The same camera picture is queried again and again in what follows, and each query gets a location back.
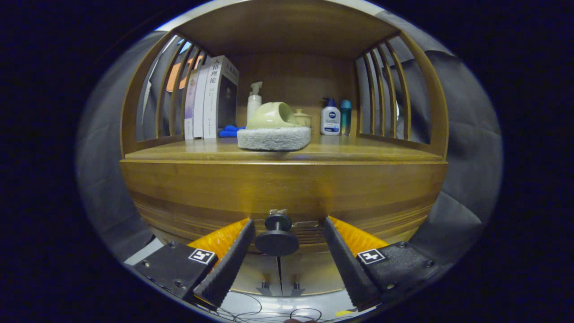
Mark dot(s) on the pale green scrub brush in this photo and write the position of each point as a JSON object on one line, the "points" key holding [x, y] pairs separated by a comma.
{"points": [[273, 137]]}

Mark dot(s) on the blue folded cloth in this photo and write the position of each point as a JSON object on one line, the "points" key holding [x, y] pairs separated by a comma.
{"points": [[228, 132]]}

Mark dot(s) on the white pump bottle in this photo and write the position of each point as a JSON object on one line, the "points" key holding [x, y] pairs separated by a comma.
{"points": [[253, 105]]}

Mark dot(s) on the wooden cabinet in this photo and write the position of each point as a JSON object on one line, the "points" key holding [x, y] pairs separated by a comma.
{"points": [[291, 76]]}

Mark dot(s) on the white book with dark cover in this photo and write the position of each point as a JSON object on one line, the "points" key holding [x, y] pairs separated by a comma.
{"points": [[213, 103]]}

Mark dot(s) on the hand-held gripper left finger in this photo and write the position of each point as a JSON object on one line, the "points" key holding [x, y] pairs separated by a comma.
{"points": [[231, 264]]}

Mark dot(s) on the teal slim bottle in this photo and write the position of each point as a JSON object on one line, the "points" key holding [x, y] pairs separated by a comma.
{"points": [[345, 116]]}

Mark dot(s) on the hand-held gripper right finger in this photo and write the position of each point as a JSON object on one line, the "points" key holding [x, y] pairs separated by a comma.
{"points": [[347, 264]]}

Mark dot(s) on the lavender book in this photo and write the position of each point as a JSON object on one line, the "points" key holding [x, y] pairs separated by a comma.
{"points": [[189, 107]]}

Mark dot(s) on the white lotion bottle blue cap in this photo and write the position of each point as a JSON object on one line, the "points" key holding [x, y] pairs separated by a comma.
{"points": [[330, 121]]}

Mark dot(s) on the lidded ceramic teacup with saucer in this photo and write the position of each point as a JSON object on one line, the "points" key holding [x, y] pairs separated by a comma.
{"points": [[305, 119]]}

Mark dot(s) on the wooden cabinet door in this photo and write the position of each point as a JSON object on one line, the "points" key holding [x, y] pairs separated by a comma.
{"points": [[309, 273], [255, 273]]}

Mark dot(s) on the wooden drawer with black knob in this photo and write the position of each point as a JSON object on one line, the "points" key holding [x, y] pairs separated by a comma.
{"points": [[202, 193]]}

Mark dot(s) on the wooden countertop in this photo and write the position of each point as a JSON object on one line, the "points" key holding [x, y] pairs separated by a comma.
{"points": [[358, 150]]}

